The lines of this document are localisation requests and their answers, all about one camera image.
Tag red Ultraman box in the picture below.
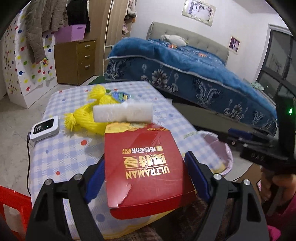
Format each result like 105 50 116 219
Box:
104 123 196 219

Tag wooden wardrobe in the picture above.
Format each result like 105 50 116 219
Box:
85 0 130 76

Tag grey upholstered bed frame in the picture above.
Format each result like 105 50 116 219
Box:
142 22 277 135

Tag black device cable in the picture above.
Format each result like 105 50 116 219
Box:
26 131 32 196

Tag pink lined trash bin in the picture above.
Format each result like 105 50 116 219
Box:
198 131 234 176

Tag white portable wifi device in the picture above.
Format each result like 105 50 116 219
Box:
30 115 60 142

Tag red plastic stool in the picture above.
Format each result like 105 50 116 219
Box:
1 186 32 240

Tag white foam block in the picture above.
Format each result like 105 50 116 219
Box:
93 101 153 123

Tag white pillow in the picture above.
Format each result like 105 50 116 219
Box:
159 35 188 47

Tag blue floral blanket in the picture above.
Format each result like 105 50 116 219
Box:
104 38 278 135

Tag person's right hand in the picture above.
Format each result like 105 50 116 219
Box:
260 167 296 206

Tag white polka dot cabinet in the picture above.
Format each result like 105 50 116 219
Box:
1 6 57 108

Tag yellow mesh net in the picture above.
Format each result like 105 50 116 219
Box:
64 84 119 136

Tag brown cardboard sheet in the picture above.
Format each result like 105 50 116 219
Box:
237 163 262 202

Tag checkered blue tablecloth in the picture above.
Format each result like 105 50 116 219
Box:
30 81 225 240

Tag purple storage box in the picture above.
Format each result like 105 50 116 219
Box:
54 25 86 44

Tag colourful blue green packet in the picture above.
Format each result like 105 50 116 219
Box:
111 91 131 103

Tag hanging pink clothes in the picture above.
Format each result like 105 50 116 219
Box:
122 0 137 38

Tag dark framed window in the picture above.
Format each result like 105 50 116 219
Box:
257 25 295 100

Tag brown quilted jacket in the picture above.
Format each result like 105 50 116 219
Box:
25 0 68 63

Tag black jacket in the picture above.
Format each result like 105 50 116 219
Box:
66 0 90 33

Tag wall picture poster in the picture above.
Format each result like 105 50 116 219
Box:
182 0 216 27

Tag small purple wall picture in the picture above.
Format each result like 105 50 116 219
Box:
228 36 240 54

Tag brown drawer cabinet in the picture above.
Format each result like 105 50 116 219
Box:
54 39 96 86

